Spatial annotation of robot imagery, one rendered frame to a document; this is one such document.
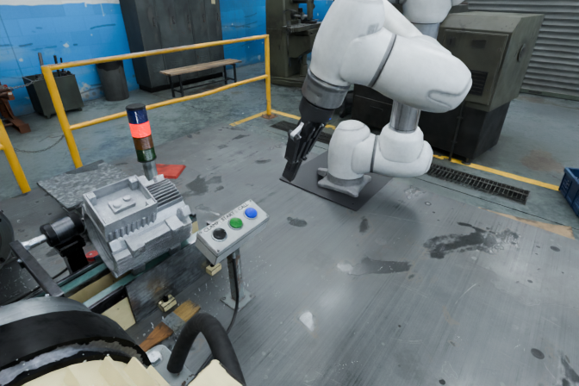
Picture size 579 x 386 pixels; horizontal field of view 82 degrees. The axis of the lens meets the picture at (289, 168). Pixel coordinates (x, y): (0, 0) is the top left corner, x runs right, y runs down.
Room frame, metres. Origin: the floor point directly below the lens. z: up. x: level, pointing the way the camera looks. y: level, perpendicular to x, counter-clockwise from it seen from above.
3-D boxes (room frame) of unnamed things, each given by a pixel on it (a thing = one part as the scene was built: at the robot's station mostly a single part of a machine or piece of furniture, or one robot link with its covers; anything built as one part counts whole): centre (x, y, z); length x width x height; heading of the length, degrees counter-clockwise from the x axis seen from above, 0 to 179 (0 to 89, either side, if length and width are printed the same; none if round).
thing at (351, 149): (1.25, -0.25, 0.97); 0.18 x 0.16 x 0.22; 73
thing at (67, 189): (1.07, 0.75, 0.86); 0.27 x 0.24 x 0.12; 52
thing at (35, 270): (0.53, 0.54, 1.01); 0.26 x 0.04 x 0.03; 52
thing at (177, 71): (5.64, 1.41, 0.22); 1.40 x 0.33 x 0.43; 139
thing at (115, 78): (5.24, 2.74, 0.30); 0.39 x 0.39 x 0.60
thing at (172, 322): (0.54, 0.31, 0.80); 0.21 x 0.05 x 0.01; 145
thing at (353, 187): (1.27, -0.22, 0.83); 0.22 x 0.18 x 0.06; 58
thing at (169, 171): (1.36, 0.57, 0.80); 0.15 x 0.12 x 0.01; 85
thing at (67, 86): (4.55, 3.22, 0.41); 0.52 x 0.47 x 0.82; 141
